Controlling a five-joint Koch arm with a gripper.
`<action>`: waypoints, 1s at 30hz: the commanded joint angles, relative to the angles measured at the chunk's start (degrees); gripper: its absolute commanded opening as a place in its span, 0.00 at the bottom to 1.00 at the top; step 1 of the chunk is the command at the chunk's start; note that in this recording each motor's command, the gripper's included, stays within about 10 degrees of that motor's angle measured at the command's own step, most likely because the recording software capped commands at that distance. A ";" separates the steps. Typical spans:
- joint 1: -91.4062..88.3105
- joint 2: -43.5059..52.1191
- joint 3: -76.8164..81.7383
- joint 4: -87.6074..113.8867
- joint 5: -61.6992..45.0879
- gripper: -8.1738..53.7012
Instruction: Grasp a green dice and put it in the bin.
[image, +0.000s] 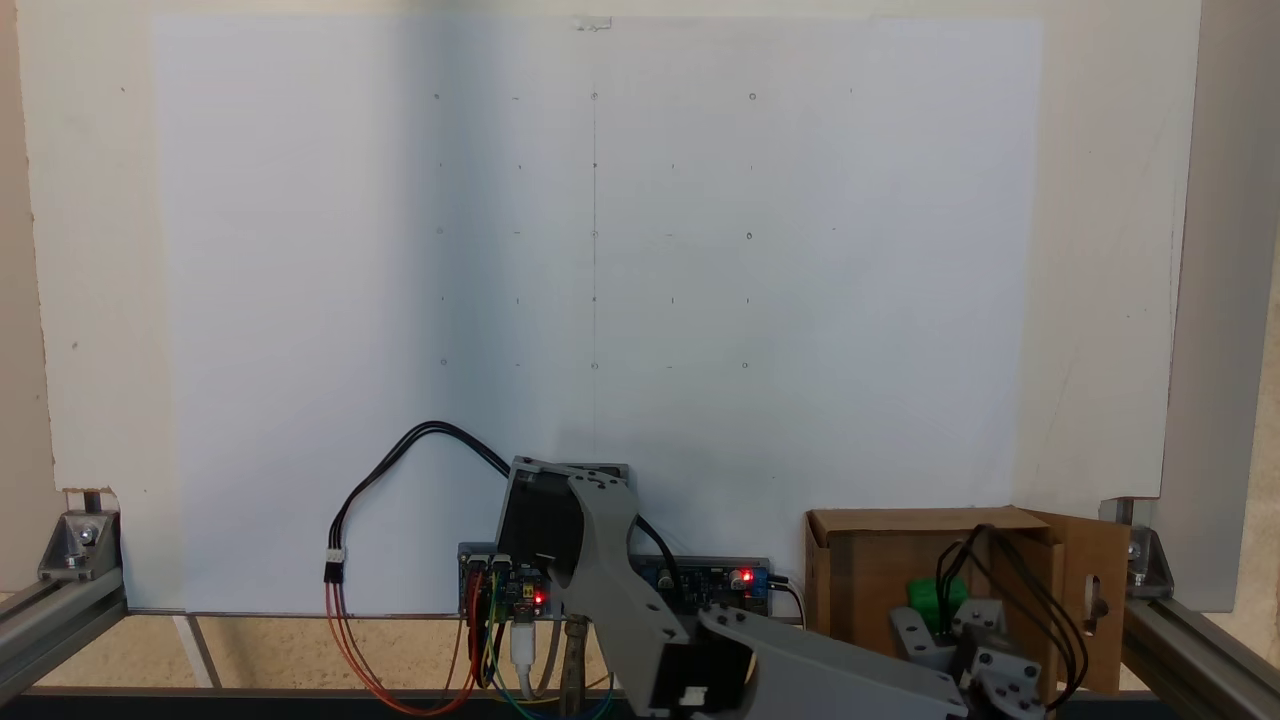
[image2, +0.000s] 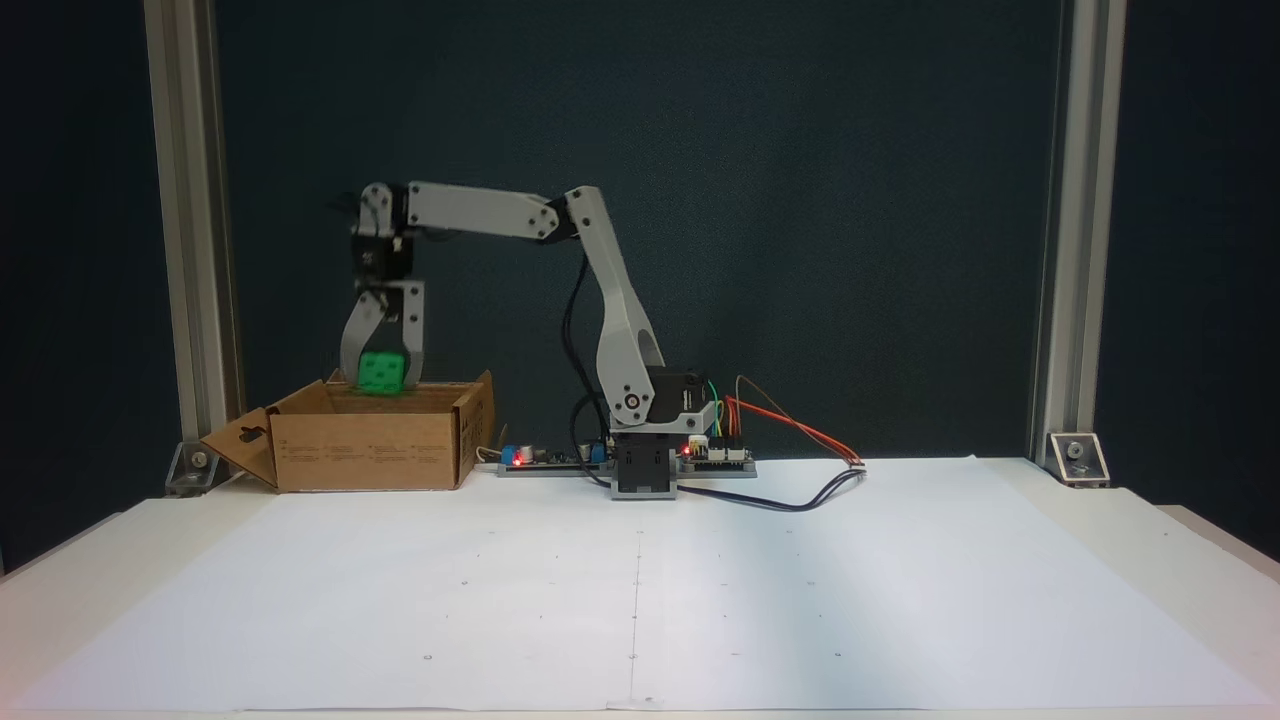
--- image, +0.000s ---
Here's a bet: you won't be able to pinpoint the brown cardboard box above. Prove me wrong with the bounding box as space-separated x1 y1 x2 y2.
805 506 1131 720

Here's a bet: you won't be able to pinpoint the blue jumper wire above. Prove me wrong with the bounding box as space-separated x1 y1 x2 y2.
555 640 617 720

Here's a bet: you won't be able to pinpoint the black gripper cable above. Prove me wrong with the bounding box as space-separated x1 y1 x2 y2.
935 525 996 641

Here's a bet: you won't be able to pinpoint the grey mounting plate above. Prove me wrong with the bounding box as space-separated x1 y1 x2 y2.
458 543 773 623

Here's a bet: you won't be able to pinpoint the green jumper wire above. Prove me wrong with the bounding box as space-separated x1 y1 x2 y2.
485 570 561 719

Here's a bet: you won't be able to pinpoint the orange-red wire bundle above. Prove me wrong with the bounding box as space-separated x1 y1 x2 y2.
325 578 483 717

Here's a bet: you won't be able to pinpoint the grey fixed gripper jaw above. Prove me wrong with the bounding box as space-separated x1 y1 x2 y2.
890 605 959 673

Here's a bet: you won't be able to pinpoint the white USB cable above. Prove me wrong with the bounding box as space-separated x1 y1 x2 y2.
510 618 561 701

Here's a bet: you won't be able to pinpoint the blue power board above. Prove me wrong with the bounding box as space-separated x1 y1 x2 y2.
648 565 771 615

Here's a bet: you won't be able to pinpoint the black base cable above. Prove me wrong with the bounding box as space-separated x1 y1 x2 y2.
632 512 691 606

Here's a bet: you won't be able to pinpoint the black cable with white connector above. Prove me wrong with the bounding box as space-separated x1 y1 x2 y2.
325 420 513 584

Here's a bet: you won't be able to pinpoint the yellow jumper wire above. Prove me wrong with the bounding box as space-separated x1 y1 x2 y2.
490 600 616 713

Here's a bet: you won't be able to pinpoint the dark controller board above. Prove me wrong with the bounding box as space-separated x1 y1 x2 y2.
465 555 551 614

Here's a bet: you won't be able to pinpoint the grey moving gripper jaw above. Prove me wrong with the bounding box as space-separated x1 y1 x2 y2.
952 598 1043 706

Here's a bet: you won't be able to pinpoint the thin white wire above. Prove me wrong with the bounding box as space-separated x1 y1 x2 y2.
772 575 807 629

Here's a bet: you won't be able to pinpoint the black forearm cable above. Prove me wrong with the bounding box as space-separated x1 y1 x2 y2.
985 528 1091 713

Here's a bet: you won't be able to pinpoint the aluminium frame post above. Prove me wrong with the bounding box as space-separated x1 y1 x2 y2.
0 570 129 701
1120 598 1280 717

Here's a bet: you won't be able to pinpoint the metal corner bracket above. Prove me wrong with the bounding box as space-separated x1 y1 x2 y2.
1128 525 1173 599
38 510 123 583

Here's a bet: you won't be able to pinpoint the green dice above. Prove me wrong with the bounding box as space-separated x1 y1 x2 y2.
907 576 969 637

